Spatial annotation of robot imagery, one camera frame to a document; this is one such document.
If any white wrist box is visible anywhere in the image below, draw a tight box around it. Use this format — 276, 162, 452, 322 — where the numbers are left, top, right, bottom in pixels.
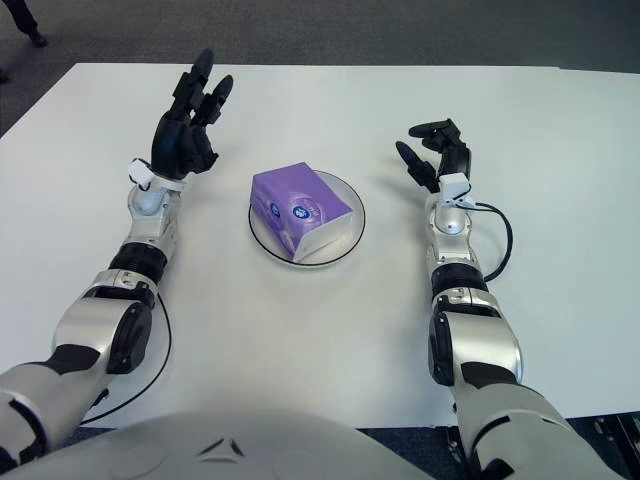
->
127, 157, 156, 190
437, 172, 476, 210

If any white plate with black rim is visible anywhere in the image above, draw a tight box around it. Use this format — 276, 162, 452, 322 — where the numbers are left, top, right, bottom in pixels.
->
247, 169, 366, 269

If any person in dark trousers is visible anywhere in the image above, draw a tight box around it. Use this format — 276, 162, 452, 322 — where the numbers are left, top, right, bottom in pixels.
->
9, 0, 50, 49

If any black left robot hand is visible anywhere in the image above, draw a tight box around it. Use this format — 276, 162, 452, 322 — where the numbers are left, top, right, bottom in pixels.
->
150, 48, 235, 180

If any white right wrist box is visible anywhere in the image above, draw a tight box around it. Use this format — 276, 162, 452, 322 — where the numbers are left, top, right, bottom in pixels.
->
437, 172, 476, 210

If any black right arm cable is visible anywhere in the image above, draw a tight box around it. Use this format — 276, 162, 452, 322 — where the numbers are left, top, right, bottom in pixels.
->
472, 201, 514, 280

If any purple tissue paper pack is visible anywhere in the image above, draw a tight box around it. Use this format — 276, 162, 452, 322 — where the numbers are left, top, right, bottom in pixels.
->
249, 161, 356, 264

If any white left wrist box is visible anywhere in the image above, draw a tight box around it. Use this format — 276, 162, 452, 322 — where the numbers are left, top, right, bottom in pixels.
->
127, 157, 156, 190

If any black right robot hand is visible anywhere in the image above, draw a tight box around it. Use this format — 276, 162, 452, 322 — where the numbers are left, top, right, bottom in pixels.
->
394, 118, 473, 194

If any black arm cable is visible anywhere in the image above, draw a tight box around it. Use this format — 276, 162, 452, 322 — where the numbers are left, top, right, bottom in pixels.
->
472, 201, 514, 280
79, 294, 174, 426

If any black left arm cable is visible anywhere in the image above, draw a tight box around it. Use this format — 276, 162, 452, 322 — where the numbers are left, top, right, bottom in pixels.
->
79, 294, 174, 426

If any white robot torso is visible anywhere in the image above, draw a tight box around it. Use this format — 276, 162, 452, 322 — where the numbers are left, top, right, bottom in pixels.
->
9, 407, 436, 480

